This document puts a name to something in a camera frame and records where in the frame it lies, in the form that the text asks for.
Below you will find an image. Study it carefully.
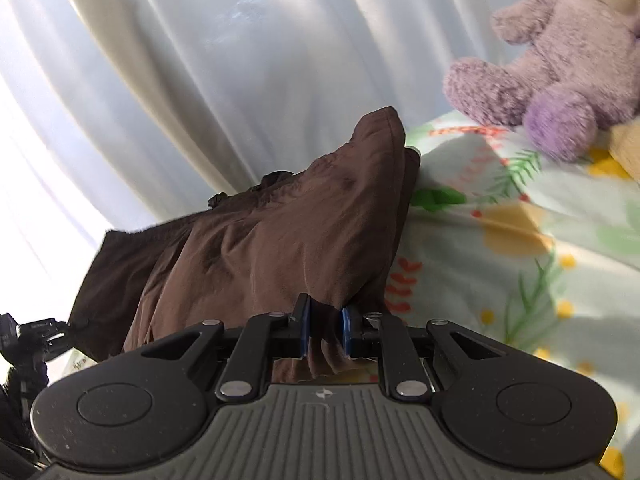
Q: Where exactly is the dark brown garment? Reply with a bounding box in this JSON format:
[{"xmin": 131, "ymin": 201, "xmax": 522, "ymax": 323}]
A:
[{"xmin": 68, "ymin": 107, "xmax": 420, "ymax": 382}]

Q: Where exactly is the beige plush toy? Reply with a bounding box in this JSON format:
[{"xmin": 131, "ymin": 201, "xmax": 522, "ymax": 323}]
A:
[{"xmin": 608, "ymin": 119, "xmax": 640, "ymax": 182}]

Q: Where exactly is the white sheer curtain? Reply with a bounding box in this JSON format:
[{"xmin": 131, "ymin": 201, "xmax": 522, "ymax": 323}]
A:
[{"xmin": 1, "ymin": 0, "xmax": 516, "ymax": 322}]

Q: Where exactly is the purple teddy bear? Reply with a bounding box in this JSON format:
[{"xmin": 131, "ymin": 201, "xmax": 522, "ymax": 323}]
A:
[{"xmin": 444, "ymin": 0, "xmax": 639, "ymax": 162}]

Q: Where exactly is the floral white bed sheet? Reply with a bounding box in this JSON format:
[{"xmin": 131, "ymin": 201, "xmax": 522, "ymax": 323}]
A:
[{"xmin": 384, "ymin": 113, "xmax": 639, "ymax": 479}]

